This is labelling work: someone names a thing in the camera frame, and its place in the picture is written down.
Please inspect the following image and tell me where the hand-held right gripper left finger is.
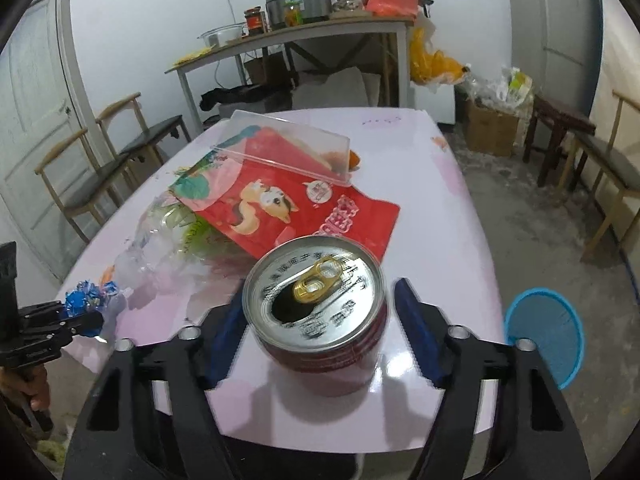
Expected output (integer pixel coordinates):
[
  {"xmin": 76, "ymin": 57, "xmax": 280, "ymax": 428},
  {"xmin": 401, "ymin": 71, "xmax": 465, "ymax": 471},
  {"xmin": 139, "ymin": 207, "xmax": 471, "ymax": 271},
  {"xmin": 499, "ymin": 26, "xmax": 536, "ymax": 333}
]
[{"xmin": 62, "ymin": 287, "xmax": 251, "ymax": 480}]

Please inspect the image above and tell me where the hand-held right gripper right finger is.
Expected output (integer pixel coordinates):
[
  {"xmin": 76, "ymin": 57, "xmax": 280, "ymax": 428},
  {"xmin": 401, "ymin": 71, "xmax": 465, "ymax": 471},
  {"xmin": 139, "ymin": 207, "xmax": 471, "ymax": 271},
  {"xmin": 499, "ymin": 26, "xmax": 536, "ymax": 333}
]
[{"xmin": 392, "ymin": 277, "xmax": 593, "ymax": 480}]

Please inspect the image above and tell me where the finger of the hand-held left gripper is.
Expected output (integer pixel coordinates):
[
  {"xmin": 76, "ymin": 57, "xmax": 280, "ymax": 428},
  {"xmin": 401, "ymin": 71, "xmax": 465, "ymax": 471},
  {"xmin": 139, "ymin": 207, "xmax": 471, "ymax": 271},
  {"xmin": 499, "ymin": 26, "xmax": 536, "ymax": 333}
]
[
  {"xmin": 20, "ymin": 301, "xmax": 71, "ymax": 322},
  {"xmin": 20, "ymin": 312, "xmax": 105, "ymax": 357}
]

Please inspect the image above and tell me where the blue candy wrapper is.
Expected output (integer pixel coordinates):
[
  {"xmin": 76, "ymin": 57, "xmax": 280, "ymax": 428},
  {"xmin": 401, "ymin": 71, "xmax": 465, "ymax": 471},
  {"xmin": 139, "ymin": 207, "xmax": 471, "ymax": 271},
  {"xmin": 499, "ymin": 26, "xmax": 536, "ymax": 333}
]
[{"xmin": 64, "ymin": 280, "xmax": 121, "ymax": 322}]

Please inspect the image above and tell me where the red drink can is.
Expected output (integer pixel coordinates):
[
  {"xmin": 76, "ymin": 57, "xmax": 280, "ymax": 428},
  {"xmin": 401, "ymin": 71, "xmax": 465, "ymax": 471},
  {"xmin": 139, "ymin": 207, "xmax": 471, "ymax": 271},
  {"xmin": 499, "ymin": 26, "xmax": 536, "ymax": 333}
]
[{"xmin": 242, "ymin": 235, "xmax": 388, "ymax": 398}]

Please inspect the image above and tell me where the blue mesh waste basket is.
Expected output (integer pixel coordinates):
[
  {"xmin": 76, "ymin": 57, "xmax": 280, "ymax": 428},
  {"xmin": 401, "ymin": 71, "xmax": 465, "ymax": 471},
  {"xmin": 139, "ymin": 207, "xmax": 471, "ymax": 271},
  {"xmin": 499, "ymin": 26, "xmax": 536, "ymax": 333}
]
[{"xmin": 504, "ymin": 287, "xmax": 586, "ymax": 391}]

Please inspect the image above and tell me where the person's left hand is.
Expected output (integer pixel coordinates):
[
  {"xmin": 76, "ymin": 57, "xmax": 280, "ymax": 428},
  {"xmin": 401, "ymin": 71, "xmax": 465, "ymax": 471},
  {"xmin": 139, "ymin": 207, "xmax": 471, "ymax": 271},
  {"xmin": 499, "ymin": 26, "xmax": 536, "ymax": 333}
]
[{"xmin": 0, "ymin": 362, "xmax": 52, "ymax": 413}]

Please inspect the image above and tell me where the wooden chair with dark seat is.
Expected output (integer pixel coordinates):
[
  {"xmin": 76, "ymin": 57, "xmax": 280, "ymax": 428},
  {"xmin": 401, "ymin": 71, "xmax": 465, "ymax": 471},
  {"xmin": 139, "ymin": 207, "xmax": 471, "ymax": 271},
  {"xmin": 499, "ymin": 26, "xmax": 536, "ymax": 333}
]
[
  {"xmin": 95, "ymin": 92, "xmax": 192, "ymax": 171},
  {"xmin": 570, "ymin": 90, "xmax": 640, "ymax": 262},
  {"xmin": 34, "ymin": 127, "xmax": 132, "ymax": 246}
]

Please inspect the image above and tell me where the crushed green label plastic bottle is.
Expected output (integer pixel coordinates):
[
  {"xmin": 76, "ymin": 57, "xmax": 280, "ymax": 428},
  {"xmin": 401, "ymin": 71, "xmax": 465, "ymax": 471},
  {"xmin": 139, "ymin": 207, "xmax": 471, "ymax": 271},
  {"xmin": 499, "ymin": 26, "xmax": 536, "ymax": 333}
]
[{"xmin": 112, "ymin": 195, "xmax": 251, "ymax": 311}]

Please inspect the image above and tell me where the red snack bag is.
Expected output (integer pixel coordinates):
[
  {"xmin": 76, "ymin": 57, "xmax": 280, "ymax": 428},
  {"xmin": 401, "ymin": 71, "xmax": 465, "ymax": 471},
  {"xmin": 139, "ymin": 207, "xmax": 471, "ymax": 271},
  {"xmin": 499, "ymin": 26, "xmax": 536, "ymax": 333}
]
[{"xmin": 170, "ymin": 127, "xmax": 401, "ymax": 262}]

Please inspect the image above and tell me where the clear plastic container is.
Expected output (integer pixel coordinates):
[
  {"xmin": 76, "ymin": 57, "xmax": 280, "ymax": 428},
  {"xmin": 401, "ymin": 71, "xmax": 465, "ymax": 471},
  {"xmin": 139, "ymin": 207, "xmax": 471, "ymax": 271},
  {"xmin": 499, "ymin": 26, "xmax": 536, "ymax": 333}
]
[{"xmin": 210, "ymin": 109, "xmax": 353, "ymax": 188}]

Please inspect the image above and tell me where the large cardboard box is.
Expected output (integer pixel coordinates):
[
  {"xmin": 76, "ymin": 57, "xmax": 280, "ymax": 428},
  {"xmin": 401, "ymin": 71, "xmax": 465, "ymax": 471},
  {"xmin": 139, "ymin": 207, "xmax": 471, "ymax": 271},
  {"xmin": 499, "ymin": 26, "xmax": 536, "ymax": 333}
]
[{"xmin": 462, "ymin": 97, "xmax": 521, "ymax": 158}]

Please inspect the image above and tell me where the black cloth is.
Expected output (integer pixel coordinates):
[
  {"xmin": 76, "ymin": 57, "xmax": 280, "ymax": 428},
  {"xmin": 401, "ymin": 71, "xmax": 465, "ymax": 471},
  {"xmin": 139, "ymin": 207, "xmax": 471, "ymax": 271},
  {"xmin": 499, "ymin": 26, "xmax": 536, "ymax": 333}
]
[{"xmin": 200, "ymin": 85, "xmax": 291, "ymax": 112}]

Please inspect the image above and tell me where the pile of clear plastic packaging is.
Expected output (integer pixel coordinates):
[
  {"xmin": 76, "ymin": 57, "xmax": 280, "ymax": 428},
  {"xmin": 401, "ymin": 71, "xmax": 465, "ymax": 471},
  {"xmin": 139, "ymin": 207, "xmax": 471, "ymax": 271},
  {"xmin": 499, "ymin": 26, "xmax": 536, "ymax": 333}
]
[{"xmin": 462, "ymin": 65, "xmax": 536, "ymax": 121}]

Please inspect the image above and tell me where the white pillow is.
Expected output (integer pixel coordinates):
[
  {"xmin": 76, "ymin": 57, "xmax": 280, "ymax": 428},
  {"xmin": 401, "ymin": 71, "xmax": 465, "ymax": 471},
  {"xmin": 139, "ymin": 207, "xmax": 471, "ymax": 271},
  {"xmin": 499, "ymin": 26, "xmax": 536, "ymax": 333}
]
[{"xmin": 292, "ymin": 67, "xmax": 386, "ymax": 111}]

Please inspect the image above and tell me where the dark wooden stool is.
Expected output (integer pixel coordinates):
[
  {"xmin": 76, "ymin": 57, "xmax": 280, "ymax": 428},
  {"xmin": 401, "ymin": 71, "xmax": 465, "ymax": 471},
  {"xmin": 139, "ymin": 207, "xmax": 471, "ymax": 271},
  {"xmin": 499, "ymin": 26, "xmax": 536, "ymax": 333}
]
[{"xmin": 522, "ymin": 94, "xmax": 598, "ymax": 188}]

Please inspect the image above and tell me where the small cardboard box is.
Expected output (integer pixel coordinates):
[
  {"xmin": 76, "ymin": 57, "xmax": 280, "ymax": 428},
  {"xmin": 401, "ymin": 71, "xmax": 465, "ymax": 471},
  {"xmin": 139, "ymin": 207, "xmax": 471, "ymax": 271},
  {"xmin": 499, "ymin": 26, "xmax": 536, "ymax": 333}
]
[{"xmin": 245, "ymin": 52, "xmax": 292, "ymax": 86}]

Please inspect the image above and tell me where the yellow plastic bag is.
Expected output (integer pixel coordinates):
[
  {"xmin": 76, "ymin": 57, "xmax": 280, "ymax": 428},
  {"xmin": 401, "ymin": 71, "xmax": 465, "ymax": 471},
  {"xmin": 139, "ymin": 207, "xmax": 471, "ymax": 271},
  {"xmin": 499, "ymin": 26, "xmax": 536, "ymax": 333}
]
[{"xmin": 410, "ymin": 27, "xmax": 471, "ymax": 86}]

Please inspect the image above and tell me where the yellow cloth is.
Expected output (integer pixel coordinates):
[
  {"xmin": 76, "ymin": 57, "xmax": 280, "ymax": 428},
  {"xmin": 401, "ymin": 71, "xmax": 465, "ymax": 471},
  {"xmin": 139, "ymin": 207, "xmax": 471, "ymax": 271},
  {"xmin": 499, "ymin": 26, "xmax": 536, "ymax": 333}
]
[{"xmin": 172, "ymin": 46, "xmax": 217, "ymax": 66}]

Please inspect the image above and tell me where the glass bowl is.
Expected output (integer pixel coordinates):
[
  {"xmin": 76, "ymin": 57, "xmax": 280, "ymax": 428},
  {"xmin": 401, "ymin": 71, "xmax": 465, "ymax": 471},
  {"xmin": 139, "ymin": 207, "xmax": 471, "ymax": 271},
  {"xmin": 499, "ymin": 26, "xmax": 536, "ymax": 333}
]
[{"xmin": 199, "ymin": 24, "xmax": 246, "ymax": 48}]

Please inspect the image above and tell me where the red label sauce jar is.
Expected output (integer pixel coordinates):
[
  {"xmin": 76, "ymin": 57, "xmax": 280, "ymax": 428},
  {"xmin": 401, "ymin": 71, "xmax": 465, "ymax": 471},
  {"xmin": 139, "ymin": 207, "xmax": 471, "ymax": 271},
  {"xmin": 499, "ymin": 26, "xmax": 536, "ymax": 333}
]
[{"xmin": 243, "ymin": 6, "xmax": 267, "ymax": 36}]

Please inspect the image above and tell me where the wooden top metal desk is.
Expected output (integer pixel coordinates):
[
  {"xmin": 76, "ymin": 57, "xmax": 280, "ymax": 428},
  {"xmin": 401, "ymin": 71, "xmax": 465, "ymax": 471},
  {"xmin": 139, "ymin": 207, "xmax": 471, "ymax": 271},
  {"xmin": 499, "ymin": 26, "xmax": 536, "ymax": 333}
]
[{"xmin": 165, "ymin": 15, "xmax": 417, "ymax": 133}]

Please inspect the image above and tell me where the white refrigerator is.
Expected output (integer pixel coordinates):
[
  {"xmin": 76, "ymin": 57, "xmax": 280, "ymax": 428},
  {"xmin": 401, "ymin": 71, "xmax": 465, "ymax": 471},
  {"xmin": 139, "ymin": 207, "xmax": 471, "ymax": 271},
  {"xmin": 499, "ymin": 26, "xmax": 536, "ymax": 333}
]
[{"xmin": 505, "ymin": 0, "xmax": 603, "ymax": 128}]

